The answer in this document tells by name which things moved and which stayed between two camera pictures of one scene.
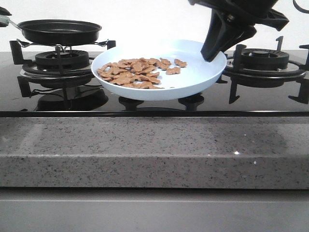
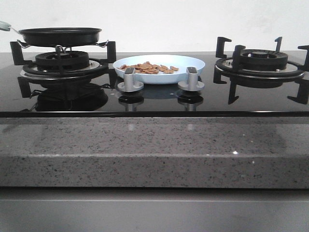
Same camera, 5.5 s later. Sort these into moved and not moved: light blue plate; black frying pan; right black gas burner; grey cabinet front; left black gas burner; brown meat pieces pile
Moved: brown meat pieces pile; light blue plate; black frying pan
Not moved: grey cabinet front; right black gas burner; left black gas burner
